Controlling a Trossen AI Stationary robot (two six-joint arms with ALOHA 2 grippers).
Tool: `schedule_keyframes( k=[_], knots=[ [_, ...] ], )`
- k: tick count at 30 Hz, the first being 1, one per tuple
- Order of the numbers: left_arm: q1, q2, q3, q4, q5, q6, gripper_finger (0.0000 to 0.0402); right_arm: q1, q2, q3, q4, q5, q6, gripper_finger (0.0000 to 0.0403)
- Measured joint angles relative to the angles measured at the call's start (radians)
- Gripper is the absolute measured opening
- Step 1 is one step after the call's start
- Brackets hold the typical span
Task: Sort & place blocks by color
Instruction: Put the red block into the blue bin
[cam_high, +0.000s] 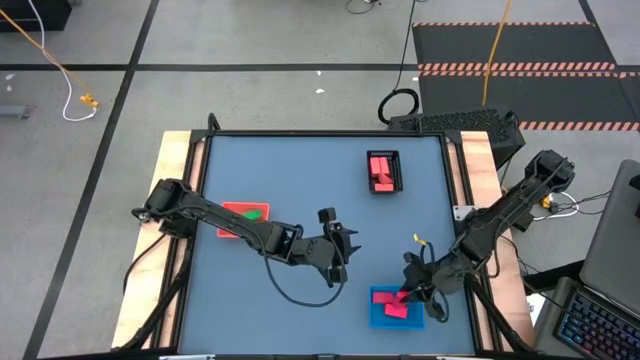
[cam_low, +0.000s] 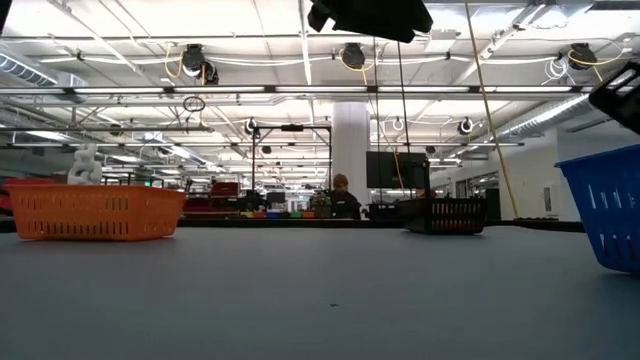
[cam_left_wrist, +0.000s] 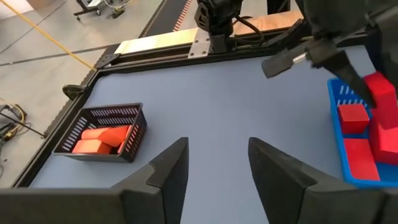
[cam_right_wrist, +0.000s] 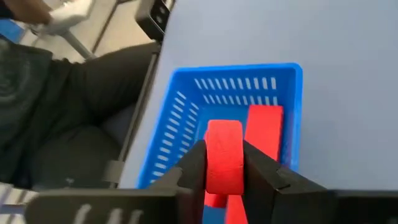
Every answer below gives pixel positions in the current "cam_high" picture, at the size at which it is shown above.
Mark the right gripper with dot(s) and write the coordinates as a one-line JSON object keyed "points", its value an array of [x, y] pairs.
{"points": [[430, 280]]}

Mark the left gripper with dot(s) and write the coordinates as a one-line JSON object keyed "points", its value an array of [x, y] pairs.
{"points": [[336, 255]]}

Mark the small red cube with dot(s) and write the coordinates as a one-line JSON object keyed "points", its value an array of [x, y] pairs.
{"points": [[399, 299]]}

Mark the red rectangular block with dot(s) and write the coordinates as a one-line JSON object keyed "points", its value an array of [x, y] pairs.
{"points": [[381, 297]]}

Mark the blue plastic basket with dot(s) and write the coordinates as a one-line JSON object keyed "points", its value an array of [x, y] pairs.
{"points": [[395, 325]]}

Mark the orange triangle block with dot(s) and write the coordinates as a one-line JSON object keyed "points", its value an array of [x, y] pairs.
{"points": [[384, 187]]}

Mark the orange rectangular block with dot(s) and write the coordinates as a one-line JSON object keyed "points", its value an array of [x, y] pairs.
{"points": [[375, 166]]}

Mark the black plastic basket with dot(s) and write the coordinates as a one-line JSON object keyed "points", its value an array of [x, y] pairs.
{"points": [[398, 170]]}

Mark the green wedge block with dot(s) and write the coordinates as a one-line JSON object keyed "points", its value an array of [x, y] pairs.
{"points": [[253, 215]]}

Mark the orange plastic basket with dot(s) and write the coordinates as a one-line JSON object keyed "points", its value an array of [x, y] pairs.
{"points": [[225, 206]]}

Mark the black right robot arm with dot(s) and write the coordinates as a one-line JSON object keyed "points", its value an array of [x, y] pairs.
{"points": [[505, 210]]}

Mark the wooden side board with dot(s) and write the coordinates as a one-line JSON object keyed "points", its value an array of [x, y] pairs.
{"points": [[170, 150], [477, 165]]}

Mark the grey laptop lit keyboard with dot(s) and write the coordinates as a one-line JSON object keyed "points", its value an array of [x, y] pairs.
{"points": [[615, 240]]}

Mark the black striped floor mat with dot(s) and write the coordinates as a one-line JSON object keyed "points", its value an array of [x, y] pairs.
{"points": [[550, 97], [500, 45]]}

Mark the grey floor object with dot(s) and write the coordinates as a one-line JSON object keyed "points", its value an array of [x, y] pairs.
{"points": [[15, 111]]}

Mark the black floor object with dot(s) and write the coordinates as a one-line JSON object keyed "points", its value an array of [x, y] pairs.
{"points": [[30, 15]]}

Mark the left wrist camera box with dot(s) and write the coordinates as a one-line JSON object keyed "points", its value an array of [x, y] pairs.
{"points": [[327, 215]]}

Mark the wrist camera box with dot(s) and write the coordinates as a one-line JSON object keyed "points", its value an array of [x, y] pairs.
{"points": [[327, 215], [410, 258]]}

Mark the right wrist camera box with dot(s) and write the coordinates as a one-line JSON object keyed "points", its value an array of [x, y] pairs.
{"points": [[410, 258]]}

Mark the black frame brace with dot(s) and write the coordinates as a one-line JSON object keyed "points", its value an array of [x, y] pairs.
{"points": [[165, 305], [500, 320]]}

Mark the silver metal bracket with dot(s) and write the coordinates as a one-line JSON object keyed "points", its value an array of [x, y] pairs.
{"points": [[462, 212]]}

